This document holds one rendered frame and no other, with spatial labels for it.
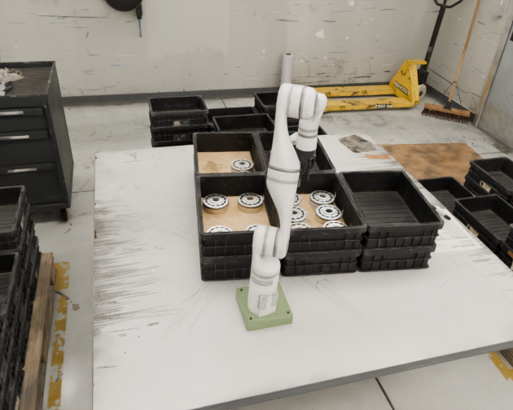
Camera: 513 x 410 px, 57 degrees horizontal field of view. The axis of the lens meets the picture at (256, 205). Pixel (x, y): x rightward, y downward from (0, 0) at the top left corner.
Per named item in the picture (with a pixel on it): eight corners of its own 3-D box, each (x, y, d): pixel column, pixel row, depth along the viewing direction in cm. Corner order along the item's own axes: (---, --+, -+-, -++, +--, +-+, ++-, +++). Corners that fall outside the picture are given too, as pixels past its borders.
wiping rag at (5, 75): (23, 84, 282) (21, 78, 280) (-18, 85, 277) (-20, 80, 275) (28, 68, 305) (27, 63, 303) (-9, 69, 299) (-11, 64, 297)
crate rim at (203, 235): (286, 236, 166) (286, 231, 165) (199, 240, 162) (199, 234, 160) (267, 177, 199) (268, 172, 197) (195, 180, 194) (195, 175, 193)
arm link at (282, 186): (300, 174, 133) (266, 169, 134) (285, 263, 140) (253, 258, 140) (301, 169, 142) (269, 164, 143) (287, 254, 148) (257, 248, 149)
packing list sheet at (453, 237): (486, 248, 200) (486, 246, 200) (439, 255, 195) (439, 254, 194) (441, 205, 226) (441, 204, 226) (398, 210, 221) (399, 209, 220)
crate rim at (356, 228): (367, 233, 170) (368, 227, 169) (286, 236, 166) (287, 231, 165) (336, 176, 203) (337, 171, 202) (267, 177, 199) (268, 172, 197)
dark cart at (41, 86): (73, 224, 313) (47, 93, 263) (-1, 232, 302) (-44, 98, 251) (76, 178, 360) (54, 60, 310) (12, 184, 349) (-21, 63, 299)
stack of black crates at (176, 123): (202, 148, 381) (201, 94, 356) (208, 166, 357) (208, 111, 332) (151, 152, 371) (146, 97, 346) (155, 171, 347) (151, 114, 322)
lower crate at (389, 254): (430, 271, 186) (438, 246, 180) (357, 275, 182) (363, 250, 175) (392, 212, 219) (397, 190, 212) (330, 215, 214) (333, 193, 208)
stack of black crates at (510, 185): (530, 231, 309) (550, 186, 290) (491, 237, 302) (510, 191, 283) (489, 198, 341) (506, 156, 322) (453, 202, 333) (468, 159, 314)
